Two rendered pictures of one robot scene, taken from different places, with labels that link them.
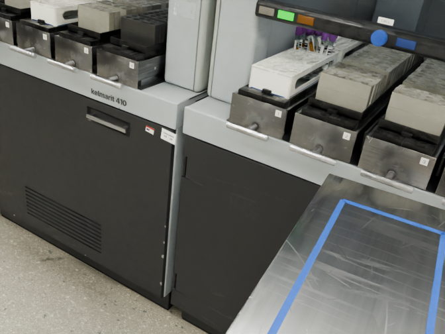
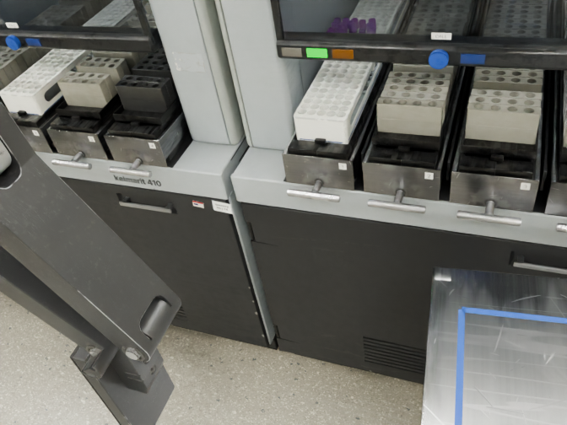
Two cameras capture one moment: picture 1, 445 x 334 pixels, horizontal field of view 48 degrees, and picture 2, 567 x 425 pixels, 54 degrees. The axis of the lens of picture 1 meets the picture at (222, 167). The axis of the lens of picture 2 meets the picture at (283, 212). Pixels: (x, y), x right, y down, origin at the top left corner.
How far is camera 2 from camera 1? 32 cm
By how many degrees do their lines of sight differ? 14
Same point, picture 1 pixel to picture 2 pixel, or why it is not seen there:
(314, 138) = (391, 183)
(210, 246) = (305, 297)
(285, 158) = (364, 207)
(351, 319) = not seen: outside the picture
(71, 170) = not seen: hidden behind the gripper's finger
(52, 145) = not seen: hidden behind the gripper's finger
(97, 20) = (87, 94)
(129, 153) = (183, 229)
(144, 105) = (183, 182)
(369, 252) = (513, 389)
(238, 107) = (294, 167)
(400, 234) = (537, 344)
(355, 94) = (423, 119)
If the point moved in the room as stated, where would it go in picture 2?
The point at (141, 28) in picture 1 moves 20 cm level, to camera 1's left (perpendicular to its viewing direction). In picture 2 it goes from (144, 94) to (50, 114)
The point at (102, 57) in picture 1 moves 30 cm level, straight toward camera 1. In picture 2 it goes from (114, 143) to (146, 229)
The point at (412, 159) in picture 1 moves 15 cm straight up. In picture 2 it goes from (510, 185) to (524, 108)
